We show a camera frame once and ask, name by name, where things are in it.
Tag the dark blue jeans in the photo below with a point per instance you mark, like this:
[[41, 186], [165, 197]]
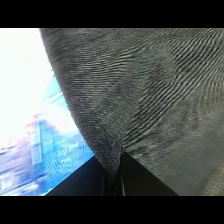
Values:
[[140, 93]]

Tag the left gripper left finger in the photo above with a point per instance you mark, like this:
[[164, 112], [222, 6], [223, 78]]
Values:
[[83, 181]]

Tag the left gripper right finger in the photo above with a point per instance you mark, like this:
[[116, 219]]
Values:
[[143, 180]]

